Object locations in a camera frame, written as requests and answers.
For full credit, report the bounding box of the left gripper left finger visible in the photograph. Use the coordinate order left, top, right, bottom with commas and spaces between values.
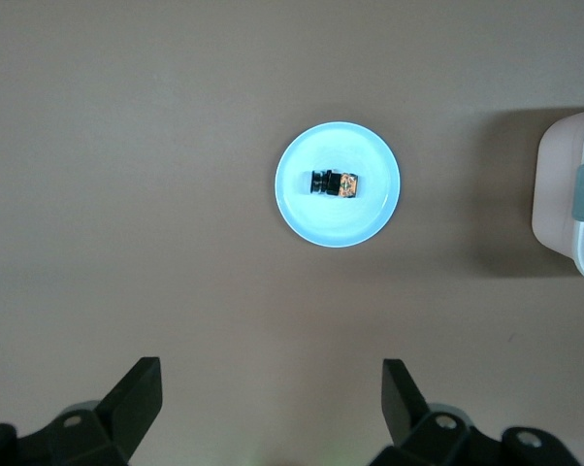
0, 356, 165, 466

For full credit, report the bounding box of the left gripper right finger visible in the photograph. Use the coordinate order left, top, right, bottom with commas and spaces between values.
369, 357, 582, 466

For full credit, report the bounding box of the small orange black switch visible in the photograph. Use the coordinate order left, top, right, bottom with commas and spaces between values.
305, 168, 361, 200

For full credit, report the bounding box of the light blue round plate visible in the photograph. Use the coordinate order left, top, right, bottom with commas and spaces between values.
274, 120, 402, 250

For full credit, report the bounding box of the white lidded storage box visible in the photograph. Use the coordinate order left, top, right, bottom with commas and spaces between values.
531, 105, 584, 287

